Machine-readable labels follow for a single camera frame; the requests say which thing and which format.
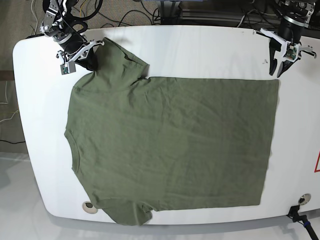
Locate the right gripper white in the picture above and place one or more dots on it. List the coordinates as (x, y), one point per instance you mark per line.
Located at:
(82, 51)

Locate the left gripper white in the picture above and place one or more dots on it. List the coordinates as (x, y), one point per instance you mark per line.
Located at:
(279, 44)

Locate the olive green T-shirt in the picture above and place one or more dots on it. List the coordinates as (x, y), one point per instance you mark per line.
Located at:
(141, 145)

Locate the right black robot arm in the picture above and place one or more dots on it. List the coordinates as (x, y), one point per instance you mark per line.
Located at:
(66, 30)

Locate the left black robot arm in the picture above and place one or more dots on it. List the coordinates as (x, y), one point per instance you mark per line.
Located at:
(295, 16)

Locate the red warning sticker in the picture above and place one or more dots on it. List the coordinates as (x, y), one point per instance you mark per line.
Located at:
(317, 165)

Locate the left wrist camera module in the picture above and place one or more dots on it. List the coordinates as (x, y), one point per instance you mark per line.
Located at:
(292, 52)

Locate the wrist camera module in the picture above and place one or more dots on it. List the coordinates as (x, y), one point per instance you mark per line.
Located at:
(68, 68)
(292, 52)

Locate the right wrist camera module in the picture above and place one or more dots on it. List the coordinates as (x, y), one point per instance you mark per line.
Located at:
(68, 68)

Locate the left table cable grommet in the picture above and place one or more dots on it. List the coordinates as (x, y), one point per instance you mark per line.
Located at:
(89, 200)

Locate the table cable grommet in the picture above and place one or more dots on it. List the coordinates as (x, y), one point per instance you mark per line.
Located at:
(89, 200)
(304, 199)

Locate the right table cable grommet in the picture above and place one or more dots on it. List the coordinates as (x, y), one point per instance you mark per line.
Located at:
(304, 199)

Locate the black table clamp mount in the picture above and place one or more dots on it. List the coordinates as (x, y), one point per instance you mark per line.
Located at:
(302, 219)

